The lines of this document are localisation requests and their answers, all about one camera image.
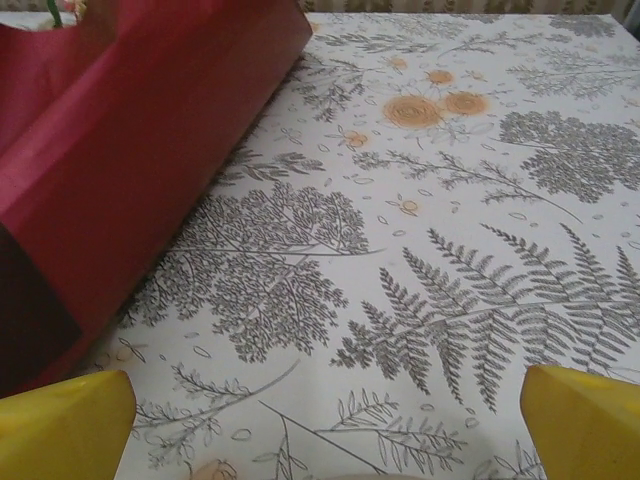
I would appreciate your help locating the right gripper yellow-padded right finger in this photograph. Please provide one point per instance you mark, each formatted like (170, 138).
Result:
(590, 430)

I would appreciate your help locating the floral fern print tablecloth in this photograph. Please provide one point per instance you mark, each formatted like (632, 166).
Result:
(400, 250)

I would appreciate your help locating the right gripper yellow-padded left finger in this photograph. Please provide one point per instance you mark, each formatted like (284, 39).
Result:
(60, 430)

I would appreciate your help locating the red wrapping paper sheet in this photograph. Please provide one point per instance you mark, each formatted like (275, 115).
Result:
(125, 150)

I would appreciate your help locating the pink artificial rose stem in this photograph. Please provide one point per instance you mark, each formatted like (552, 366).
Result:
(70, 7)

